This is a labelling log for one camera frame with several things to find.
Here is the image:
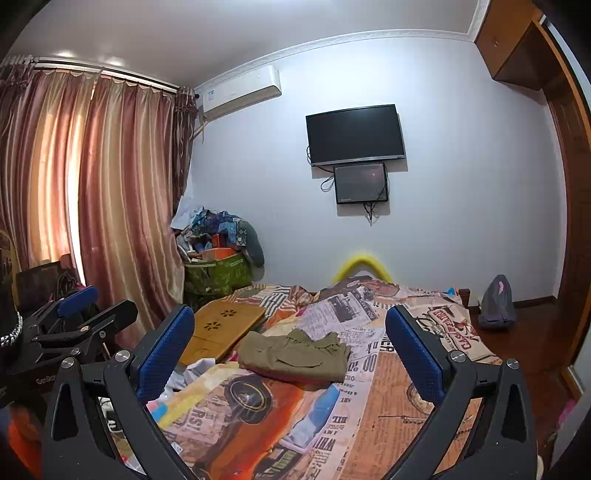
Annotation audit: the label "black wall television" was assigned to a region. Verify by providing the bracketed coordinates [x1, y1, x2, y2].
[305, 104, 406, 166]

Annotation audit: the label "pile of clothes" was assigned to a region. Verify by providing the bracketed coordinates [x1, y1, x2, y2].
[170, 203, 264, 268]

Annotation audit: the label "olive green pants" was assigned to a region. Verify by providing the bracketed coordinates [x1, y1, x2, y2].
[236, 329, 351, 383]

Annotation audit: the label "yellow foam tube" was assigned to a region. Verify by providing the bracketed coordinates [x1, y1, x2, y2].
[332, 253, 394, 283]

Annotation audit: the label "grey backpack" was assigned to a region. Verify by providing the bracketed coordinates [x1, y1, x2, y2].
[478, 274, 517, 329]

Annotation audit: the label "newspaper print bedspread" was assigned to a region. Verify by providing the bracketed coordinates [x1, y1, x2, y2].
[147, 276, 498, 479]

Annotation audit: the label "white air conditioner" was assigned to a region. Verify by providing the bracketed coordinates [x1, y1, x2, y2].
[201, 65, 281, 121]

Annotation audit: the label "wooden lap desk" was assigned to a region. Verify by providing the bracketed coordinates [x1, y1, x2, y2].
[179, 300, 266, 366]

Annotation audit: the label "orange sleeve left forearm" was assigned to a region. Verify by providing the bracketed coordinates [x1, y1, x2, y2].
[6, 405, 42, 479]

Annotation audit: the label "pink striped curtain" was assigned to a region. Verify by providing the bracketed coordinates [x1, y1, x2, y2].
[1, 60, 197, 347]

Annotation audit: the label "small black wall monitor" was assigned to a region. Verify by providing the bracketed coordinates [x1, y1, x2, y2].
[334, 163, 389, 205]

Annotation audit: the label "pink folded garment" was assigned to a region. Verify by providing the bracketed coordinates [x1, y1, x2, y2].
[247, 367, 332, 388]

